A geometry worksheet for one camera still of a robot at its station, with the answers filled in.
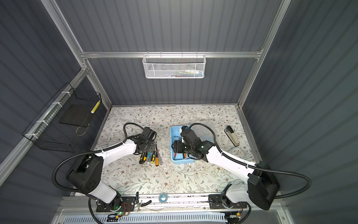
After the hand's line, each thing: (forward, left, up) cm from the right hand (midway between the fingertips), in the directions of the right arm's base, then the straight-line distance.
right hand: (176, 147), depth 80 cm
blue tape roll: (-24, +7, -15) cm, 29 cm away
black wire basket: (+4, +60, +16) cm, 62 cm away
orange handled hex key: (+1, -5, -14) cm, 15 cm away
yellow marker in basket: (+15, +48, +15) cm, 53 cm away
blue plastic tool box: (-1, 0, -14) cm, 14 cm away
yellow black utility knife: (-1, +22, -12) cm, 25 cm away
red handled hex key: (+2, +1, -13) cm, 14 cm away
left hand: (+6, +18, -9) cm, 22 cm away
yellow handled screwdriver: (-2, +13, -12) cm, 18 cm away
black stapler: (+17, -37, -11) cm, 43 cm away
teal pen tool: (+1, +18, -11) cm, 21 cm away
